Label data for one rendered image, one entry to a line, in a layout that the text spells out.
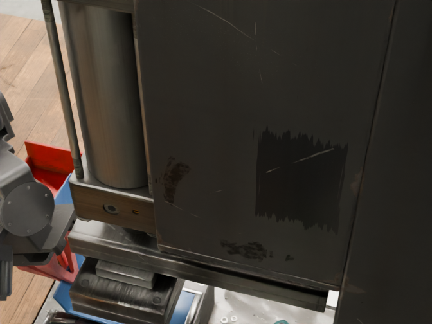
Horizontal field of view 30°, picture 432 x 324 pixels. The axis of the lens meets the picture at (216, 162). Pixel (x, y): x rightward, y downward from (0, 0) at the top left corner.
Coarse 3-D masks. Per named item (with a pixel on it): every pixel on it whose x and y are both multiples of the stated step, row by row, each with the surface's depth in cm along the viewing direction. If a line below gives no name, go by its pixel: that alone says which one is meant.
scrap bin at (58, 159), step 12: (36, 144) 119; (36, 156) 121; (48, 156) 120; (60, 156) 120; (36, 168) 123; (48, 168) 123; (60, 168) 122; (72, 168) 121; (48, 180) 122; (60, 180) 122
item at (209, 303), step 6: (210, 288) 101; (210, 294) 102; (204, 300) 99; (210, 300) 103; (204, 306) 100; (210, 306) 104; (204, 312) 101; (210, 312) 105; (198, 318) 97; (204, 318) 102
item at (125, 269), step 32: (96, 224) 81; (96, 256) 81; (128, 256) 79; (160, 256) 78; (96, 288) 80; (128, 288) 80; (160, 288) 80; (224, 288) 78; (256, 288) 77; (288, 288) 75; (320, 288) 76; (128, 320) 81; (160, 320) 79
